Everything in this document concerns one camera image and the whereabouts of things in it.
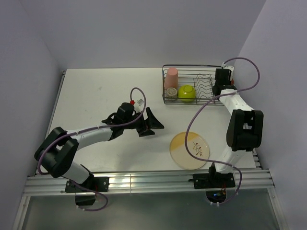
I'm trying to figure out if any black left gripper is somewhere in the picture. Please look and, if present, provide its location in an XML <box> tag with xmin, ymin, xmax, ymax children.
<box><xmin>123</xmin><ymin>107</ymin><xmax>164</xmax><ymax>137</ymax></box>

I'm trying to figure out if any lime green bowl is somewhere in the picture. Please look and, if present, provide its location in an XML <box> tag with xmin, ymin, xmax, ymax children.
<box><xmin>177</xmin><ymin>85</ymin><xmax>196</xmax><ymax>103</ymax></box>

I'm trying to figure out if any speckled ceramic cup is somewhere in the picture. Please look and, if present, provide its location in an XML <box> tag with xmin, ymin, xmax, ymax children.
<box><xmin>166</xmin><ymin>87</ymin><xmax>177</xmax><ymax>98</ymax></box>

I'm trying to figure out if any pink plastic cup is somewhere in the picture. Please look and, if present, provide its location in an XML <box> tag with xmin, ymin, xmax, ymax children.
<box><xmin>164</xmin><ymin>68</ymin><xmax>178</xmax><ymax>90</ymax></box>

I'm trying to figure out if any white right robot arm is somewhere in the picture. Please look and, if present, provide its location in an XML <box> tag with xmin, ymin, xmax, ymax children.
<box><xmin>207</xmin><ymin>68</ymin><xmax>264</xmax><ymax>187</ymax></box>

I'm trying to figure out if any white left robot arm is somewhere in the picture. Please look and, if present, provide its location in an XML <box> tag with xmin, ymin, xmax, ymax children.
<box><xmin>34</xmin><ymin>102</ymin><xmax>164</xmax><ymax>191</ymax></box>

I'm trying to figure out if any yellow cream floral plate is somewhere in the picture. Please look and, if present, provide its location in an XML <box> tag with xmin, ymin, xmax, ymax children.
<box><xmin>169</xmin><ymin>132</ymin><xmax>210</xmax><ymax>170</ymax></box>

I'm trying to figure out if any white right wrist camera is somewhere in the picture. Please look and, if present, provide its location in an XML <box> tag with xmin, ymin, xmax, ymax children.
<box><xmin>221</xmin><ymin>62</ymin><xmax>234</xmax><ymax>72</ymax></box>

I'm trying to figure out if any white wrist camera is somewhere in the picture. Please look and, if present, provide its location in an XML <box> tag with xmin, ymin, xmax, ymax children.
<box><xmin>130</xmin><ymin>99</ymin><xmax>145</xmax><ymax>113</ymax></box>
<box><xmin>221</xmin><ymin>62</ymin><xmax>234</xmax><ymax>72</ymax></box>

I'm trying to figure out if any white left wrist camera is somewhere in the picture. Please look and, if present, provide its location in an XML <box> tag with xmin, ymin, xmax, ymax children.
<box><xmin>130</xmin><ymin>99</ymin><xmax>145</xmax><ymax>113</ymax></box>

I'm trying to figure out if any metal wire dish rack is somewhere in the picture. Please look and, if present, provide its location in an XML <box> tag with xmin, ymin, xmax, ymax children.
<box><xmin>162</xmin><ymin>64</ymin><xmax>223</xmax><ymax>105</ymax></box>

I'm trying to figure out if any aluminium rail frame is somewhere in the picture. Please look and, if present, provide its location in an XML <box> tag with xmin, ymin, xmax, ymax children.
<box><xmin>23</xmin><ymin>68</ymin><xmax>274</xmax><ymax>196</ymax></box>

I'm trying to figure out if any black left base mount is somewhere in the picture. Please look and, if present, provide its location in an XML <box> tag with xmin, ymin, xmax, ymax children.
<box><xmin>65</xmin><ymin>176</ymin><xmax>109</xmax><ymax>211</ymax></box>

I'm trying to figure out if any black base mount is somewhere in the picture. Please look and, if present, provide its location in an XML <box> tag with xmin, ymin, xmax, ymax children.
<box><xmin>188</xmin><ymin>172</ymin><xmax>236</xmax><ymax>189</ymax></box>
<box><xmin>65</xmin><ymin>176</ymin><xmax>109</xmax><ymax>211</ymax></box>

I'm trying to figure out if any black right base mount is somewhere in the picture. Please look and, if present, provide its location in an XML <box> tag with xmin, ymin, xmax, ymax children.
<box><xmin>188</xmin><ymin>172</ymin><xmax>236</xmax><ymax>189</ymax></box>

